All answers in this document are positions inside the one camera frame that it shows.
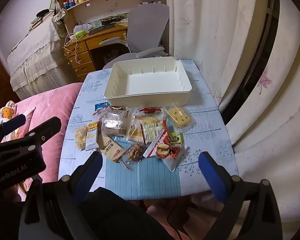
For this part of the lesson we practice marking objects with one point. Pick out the green tissue pack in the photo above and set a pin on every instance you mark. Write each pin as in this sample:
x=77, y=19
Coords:
x=80, y=34

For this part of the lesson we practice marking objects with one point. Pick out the beige paper snack packet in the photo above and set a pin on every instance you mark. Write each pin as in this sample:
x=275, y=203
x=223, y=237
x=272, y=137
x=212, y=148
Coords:
x=112, y=148

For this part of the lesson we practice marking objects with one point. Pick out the wooden bookshelf hutch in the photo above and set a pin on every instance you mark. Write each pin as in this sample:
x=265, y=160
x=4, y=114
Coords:
x=107, y=3

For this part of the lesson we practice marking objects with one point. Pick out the white plastic storage bin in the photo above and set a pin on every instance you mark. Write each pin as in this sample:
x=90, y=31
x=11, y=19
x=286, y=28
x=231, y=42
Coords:
x=145, y=80

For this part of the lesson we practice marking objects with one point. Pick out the green pastry packet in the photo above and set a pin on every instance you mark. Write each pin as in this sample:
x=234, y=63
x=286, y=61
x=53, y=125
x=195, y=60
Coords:
x=176, y=138

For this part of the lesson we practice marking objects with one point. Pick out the person's black clothing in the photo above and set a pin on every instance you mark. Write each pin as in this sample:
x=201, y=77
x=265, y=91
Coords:
x=120, y=217

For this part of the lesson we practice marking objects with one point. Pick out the white lace cloth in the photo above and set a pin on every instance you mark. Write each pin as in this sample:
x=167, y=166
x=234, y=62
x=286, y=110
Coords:
x=37, y=50

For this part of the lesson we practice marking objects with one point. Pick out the pink blanket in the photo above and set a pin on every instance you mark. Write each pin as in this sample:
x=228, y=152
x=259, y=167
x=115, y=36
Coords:
x=52, y=100

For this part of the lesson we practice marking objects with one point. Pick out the bear print cushion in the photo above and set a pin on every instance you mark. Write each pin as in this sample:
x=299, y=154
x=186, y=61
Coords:
x=7, y=112

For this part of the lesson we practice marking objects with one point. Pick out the floral fabric bag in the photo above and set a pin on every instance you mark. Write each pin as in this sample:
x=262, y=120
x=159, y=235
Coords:
x=58, y=16

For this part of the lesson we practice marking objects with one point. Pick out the red apple snack packet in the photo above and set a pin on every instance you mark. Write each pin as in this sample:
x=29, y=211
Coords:
x=171, y=156

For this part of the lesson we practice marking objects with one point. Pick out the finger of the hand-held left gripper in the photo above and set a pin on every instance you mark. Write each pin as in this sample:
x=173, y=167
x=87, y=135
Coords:
x=46, y=130
x=13, y=123

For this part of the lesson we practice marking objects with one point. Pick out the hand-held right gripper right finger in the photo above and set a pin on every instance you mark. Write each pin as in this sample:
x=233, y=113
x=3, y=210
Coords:
x=212, y=177

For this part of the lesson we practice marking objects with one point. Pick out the clear yellow cookie packet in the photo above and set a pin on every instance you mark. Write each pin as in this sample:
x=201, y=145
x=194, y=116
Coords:
x=178, y=116

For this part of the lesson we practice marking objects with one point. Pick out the small blue snack packet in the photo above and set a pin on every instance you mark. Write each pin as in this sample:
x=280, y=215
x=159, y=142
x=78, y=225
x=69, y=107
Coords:
x=101, y=106

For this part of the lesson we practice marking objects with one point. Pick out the clear nut brittle packet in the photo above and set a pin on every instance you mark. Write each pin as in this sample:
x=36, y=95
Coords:
x=135, y=152

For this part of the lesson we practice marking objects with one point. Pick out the white orange bar packet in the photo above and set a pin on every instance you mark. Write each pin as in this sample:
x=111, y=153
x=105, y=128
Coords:
x=92, y=136

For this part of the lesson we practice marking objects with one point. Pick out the black keyboard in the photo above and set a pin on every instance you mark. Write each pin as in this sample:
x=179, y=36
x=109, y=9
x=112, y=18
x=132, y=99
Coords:
x=101, y=28

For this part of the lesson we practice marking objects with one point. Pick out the brown white toast packet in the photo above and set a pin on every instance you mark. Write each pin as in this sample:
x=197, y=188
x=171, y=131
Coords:
x=113, y=123

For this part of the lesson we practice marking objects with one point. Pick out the dark window frame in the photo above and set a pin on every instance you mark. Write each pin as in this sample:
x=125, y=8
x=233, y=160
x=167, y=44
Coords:
x=260, y=55

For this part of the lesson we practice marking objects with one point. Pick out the clear bread packet red seal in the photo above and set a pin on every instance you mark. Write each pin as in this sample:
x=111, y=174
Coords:
x=145, y=122

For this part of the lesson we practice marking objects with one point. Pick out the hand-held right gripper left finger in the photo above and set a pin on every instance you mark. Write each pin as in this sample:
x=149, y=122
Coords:
x=90, y=171

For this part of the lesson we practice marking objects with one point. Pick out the clear yellow crisps packet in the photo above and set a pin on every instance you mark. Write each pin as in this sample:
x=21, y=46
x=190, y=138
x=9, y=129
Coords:
x=81, y=137

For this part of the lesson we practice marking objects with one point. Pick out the red white long stick packet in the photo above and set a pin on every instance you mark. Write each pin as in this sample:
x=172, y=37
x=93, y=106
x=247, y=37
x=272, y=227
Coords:
x=156, y=143

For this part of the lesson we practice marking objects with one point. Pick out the grey office chair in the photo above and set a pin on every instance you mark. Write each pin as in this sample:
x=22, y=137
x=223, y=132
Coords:
x=145, y=27

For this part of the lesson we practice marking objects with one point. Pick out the white floral curtain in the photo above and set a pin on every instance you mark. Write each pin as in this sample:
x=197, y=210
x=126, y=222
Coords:
x=210, y=30

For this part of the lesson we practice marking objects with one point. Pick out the blue striped table mat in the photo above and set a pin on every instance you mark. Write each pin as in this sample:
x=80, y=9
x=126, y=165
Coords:
x=140, y=182

